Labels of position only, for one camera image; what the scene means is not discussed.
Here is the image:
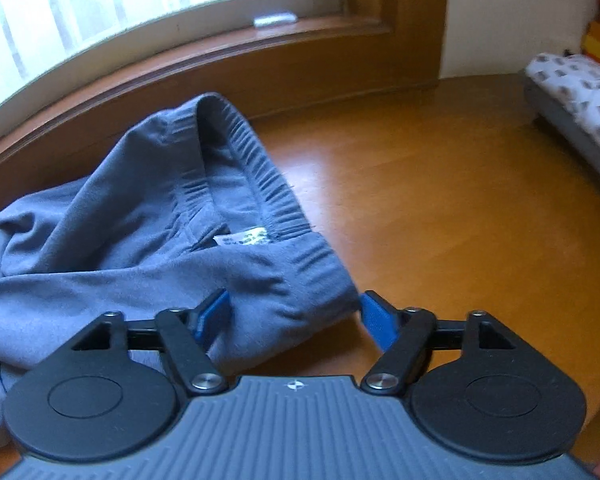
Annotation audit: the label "grey-blue sweatpants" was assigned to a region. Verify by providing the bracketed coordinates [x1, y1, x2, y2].
[0, 93, 358, 447]

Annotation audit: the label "white grey patterned folded cloth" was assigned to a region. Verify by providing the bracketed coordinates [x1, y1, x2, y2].
[524, 52, 600, 176]

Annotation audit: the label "white window latch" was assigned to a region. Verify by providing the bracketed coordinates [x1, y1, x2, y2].
[252, 11, 298, 28]

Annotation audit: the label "window with metal bars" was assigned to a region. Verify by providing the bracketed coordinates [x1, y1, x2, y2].
[0, 0, 343, 139]

